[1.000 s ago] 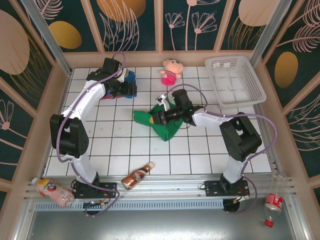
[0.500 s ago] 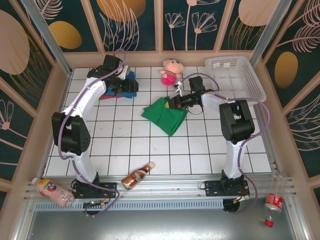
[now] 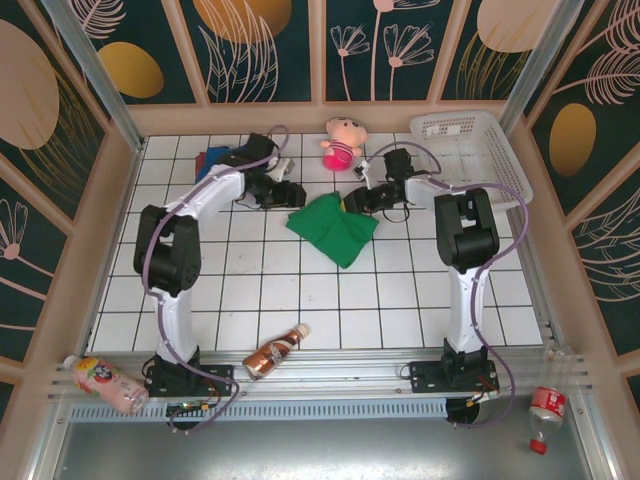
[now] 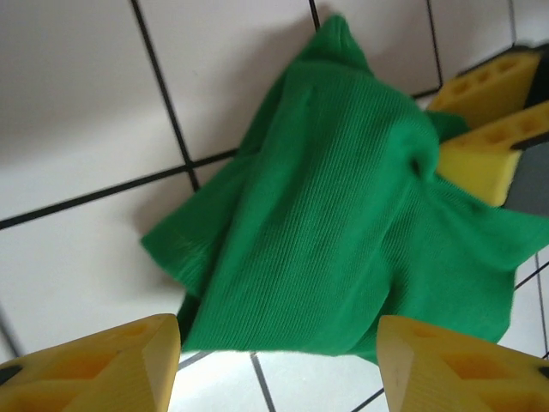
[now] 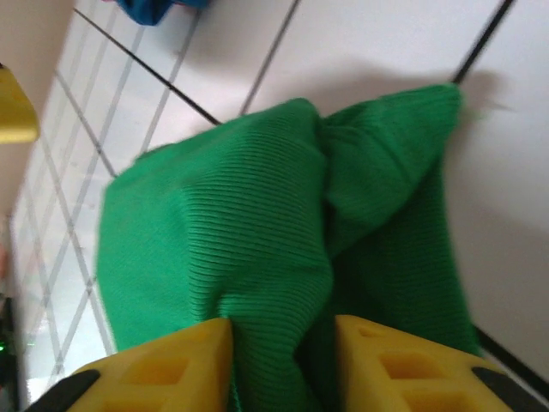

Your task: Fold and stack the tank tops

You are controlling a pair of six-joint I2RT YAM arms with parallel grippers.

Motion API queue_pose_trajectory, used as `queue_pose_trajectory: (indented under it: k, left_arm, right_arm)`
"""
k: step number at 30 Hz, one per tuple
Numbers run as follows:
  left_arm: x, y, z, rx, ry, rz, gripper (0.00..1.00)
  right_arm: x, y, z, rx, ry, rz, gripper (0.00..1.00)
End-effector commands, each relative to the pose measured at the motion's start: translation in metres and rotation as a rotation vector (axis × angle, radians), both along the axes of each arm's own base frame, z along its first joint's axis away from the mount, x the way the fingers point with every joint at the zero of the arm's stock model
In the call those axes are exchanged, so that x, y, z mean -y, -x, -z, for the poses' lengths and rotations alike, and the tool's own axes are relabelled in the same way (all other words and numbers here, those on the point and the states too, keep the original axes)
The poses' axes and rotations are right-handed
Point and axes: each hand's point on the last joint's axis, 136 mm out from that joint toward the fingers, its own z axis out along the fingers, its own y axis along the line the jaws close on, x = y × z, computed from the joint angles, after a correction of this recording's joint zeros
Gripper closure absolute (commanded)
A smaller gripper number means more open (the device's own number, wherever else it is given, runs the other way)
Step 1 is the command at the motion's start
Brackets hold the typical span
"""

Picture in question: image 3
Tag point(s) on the clear red-label bottle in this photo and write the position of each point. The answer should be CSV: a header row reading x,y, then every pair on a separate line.
x,y
547,400

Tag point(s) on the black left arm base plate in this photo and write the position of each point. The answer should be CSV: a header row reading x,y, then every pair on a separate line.
x,y
215,377

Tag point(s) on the maroon tank top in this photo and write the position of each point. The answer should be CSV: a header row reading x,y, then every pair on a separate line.
x,y
200,162

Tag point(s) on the green tank top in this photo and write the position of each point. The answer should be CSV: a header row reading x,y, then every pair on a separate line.
x,y
335,230

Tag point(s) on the pink plush doll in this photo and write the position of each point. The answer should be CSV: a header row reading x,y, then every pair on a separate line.
x,y
342,145

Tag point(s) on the small circuit board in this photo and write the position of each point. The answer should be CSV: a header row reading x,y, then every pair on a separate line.
x,y
192,406

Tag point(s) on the long aluminium rail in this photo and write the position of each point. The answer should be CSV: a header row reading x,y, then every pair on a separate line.
x,y
350,370

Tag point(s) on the blue tank top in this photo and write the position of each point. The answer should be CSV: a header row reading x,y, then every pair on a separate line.
x,y
222,152

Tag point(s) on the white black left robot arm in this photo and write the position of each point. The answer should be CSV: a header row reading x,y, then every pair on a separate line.
x,y
177,320

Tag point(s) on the white plastic basket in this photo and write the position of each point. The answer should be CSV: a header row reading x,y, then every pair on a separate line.
x,y
510,160

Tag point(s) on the short aluminium side rail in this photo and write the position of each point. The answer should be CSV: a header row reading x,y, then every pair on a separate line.
x,y
537,280

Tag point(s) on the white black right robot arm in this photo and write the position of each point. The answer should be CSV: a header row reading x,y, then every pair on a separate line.
x,y
467,310

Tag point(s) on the brown coffee bottle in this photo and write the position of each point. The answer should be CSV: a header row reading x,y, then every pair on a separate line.
x,y
270,355

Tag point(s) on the pink drink bottle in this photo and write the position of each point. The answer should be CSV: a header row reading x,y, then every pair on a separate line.
x,y
105,382

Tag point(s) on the aluminium frame post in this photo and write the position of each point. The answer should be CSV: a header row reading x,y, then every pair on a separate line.
x,y
532,65
100,75

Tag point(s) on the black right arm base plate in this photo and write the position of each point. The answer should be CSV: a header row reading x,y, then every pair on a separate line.
x,y
425,377

